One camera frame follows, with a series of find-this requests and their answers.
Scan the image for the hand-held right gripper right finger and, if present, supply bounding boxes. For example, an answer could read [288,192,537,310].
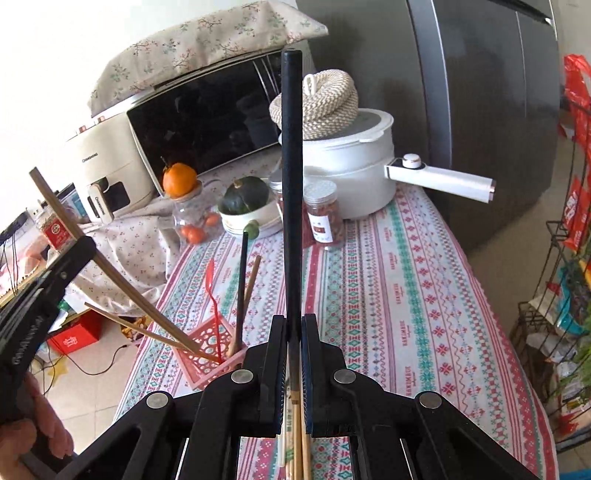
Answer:
[302,314,541,480]

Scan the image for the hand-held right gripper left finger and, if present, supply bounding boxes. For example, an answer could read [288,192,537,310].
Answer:
[55,315,289,480]

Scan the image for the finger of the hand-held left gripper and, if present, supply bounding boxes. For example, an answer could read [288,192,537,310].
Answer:
[28,236,98,301]

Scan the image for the pink utensil basket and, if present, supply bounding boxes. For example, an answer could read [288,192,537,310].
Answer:
[173,314,250,391]

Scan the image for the wooden chopstick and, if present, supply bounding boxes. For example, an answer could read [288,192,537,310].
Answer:
[300,406,312,480]
[84,302,222,363]
[29,167,202,355]
[231,255,263,356]
[290,397,302,480]

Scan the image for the red plastic fork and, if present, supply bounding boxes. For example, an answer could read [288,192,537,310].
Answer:
[204,259,228,333]

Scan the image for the person's left hand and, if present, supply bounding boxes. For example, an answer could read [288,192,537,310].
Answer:
[0,371,77,480]

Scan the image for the red-labelled snack jar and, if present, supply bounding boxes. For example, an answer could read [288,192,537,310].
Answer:
[39,208,77,252]

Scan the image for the pink plastic bag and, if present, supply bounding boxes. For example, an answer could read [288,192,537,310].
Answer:
[0,240,51,287]

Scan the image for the red gift box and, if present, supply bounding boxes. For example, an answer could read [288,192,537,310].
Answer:
[46,320,105,356]

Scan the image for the teal box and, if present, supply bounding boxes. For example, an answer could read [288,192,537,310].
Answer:
[55,185,90,222]

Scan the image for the floral cabinet cloth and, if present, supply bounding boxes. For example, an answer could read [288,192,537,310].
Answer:
[60,203,222,319]

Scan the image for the cream air fryer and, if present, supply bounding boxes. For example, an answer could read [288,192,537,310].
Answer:
[65,113,155,225]

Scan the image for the clear glass jar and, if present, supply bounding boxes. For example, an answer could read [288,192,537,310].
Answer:
[172,182,222,245]

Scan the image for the large orange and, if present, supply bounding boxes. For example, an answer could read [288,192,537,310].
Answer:
[161,157,198,197]

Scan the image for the labelled jar of red berries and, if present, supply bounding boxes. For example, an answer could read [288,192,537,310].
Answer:
[302,179,345,245]

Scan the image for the dark green pumpkin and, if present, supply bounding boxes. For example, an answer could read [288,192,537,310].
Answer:
[218,176,270,214]

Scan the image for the black microwave oven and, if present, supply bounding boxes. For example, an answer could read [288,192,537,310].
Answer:
[126,48,296,185]

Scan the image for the white electric pot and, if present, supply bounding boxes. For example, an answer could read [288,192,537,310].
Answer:
[277,108,497,220]

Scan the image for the floral microwave cover cloth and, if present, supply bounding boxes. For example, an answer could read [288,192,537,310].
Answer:
[89,0,329,118]

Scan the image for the woven rattan lid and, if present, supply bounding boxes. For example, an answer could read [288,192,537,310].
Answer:
[269,69,359,139]

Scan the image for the grey refrigerator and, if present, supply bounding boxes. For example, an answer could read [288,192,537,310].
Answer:
[295,0,561,252]

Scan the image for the red plastic bag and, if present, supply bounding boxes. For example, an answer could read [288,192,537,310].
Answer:
[561,54,591,252]

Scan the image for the black chargers with cables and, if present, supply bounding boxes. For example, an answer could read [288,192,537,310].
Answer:
[0,210,42,245]

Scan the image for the black floor cable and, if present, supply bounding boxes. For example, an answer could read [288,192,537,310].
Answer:
[69,340,136,380]

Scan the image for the white bowl with green handle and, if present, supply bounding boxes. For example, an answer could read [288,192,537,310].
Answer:
[217,194,283,240]

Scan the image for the black wire rack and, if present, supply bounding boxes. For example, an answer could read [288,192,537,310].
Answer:
[510,143,591,453]

